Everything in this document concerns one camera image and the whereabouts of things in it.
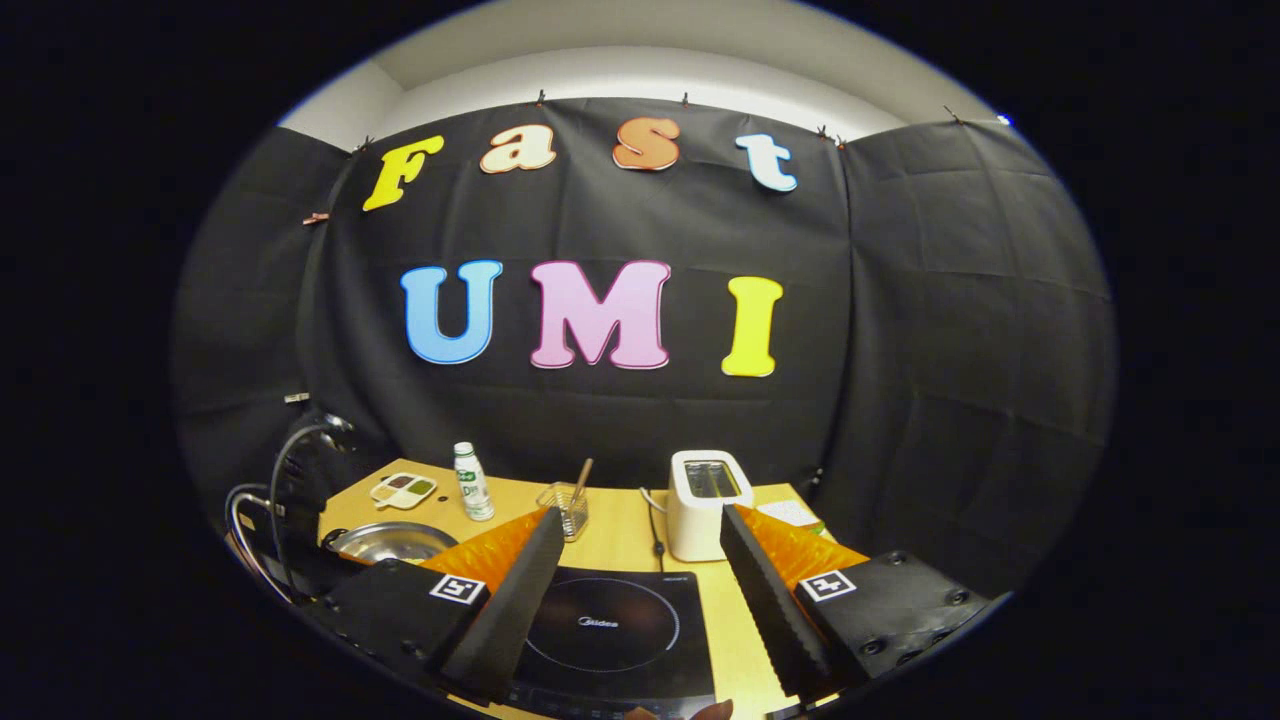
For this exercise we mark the white divided snack plate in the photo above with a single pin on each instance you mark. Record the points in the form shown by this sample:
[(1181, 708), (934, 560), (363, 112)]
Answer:
[(402, 490)]

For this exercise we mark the white toaster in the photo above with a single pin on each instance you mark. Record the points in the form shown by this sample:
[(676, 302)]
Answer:
[(695, 520)]

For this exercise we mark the green white sponge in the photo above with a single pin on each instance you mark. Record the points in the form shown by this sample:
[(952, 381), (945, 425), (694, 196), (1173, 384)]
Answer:
[(790, 512)]

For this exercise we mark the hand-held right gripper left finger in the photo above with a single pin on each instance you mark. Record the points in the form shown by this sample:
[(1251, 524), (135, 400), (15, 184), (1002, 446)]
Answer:
[(500, 630)]

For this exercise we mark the black induction cooktop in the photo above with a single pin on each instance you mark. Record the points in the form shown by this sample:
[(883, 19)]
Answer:
[(610, 625)]

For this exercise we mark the black backdrop cloth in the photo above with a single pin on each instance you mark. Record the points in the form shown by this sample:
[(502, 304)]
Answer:
[(900, 350)]

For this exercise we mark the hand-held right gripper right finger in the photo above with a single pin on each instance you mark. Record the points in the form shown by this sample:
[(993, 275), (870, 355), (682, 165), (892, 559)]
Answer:
[(775, 620)]

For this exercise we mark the white green drink bottle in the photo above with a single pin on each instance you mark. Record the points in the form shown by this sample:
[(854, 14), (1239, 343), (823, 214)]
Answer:
[(474, 490)]

